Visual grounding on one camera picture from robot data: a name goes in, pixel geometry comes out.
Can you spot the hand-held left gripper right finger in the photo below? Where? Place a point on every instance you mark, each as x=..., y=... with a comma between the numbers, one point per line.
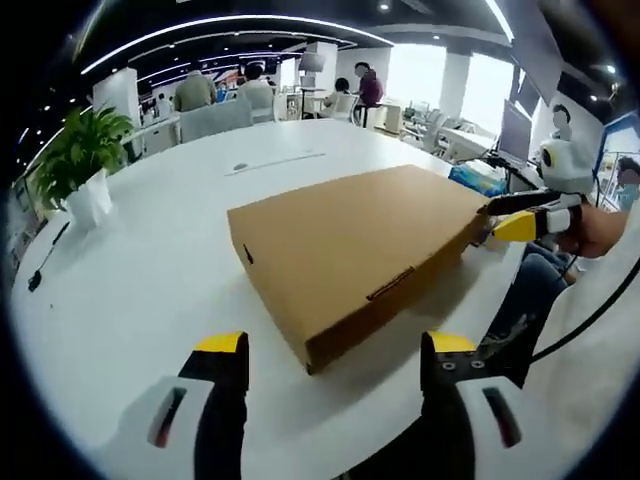
x=450, y=400

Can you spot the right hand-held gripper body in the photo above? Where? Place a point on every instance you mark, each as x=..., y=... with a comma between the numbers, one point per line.
x=572, y=167

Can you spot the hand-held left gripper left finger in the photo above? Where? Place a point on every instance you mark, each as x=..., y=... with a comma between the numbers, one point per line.
x=220, y=400

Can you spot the blue soft item tissue pack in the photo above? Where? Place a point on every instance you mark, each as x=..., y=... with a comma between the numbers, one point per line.
x=472, y=181

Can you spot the brown cardboard shoe box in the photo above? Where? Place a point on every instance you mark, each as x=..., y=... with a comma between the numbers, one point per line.
x=350, y=240

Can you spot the person's right hand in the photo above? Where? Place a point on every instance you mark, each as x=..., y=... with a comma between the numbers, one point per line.
x=597, y=232

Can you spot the black computer monitor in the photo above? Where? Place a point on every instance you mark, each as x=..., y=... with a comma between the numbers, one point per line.
x=515, y=132

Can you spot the person's black trousers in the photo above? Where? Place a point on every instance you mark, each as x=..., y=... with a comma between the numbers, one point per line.
x=520, y=350

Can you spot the row of white office chairs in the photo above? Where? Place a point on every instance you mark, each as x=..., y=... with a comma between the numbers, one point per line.
x=440, y=132

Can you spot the person in white shirt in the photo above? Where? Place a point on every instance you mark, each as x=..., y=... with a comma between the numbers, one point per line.
x=590, y=390

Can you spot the monitor on stand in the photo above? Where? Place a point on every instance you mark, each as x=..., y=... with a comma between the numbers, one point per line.
x=312, y=62

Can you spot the white swivel chair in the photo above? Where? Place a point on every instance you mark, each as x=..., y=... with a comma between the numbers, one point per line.
x=265, y=107
x=215, y=120

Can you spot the green plant in white pot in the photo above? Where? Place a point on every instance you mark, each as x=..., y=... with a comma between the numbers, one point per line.
x=80, y=145

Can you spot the blue white wall poster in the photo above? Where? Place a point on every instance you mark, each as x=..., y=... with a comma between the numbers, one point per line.
x=610, y=167

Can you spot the dark wall screen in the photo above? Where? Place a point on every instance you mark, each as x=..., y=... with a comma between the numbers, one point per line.
x=542, y=75

